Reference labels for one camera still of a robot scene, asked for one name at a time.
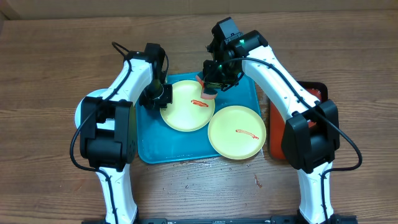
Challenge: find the orange sponge with dark scourer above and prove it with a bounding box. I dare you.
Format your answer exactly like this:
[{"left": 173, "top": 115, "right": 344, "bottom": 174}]
[{"left": 195, "top": 73, "right": 218, "bottom": 100}]

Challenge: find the yellow-green plate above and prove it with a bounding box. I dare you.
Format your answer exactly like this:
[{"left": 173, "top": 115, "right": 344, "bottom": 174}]
[
  {"left": 208, "top": 106, "right": 266, "bottom": 160},
  {"left": 160, "top": 80, "right": 215, "bottom": 132}
]

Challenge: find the light blue plate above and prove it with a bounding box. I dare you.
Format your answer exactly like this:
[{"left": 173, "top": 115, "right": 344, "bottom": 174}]
[{"left": 75, "top": 88, "right": 107, "bottom": 128}]

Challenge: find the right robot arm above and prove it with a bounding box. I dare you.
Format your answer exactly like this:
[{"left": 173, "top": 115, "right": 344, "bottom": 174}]
[{"left": 199, "top": 29, "right": 340, "bottom": 223}]

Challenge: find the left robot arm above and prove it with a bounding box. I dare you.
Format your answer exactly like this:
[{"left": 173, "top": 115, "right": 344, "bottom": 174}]
[{"left": 71, "top": 42, "right": 172, "bottom": 223}]

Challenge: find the teal plastic tray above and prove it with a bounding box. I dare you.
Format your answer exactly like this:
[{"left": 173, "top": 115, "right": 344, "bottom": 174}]
[{"left": 136, "top": 76, "right": 261, "bottom": 164}]

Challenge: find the red black-rimmed tray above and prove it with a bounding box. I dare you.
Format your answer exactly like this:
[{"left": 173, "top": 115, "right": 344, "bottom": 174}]
[{"left": 269, "top": 81, "right": 328, "bottom": 160}]

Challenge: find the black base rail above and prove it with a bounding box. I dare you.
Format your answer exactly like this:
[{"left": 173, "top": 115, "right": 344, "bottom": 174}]
[{"left": 81, "top": 214, "right": 358, "bottom": 224}]

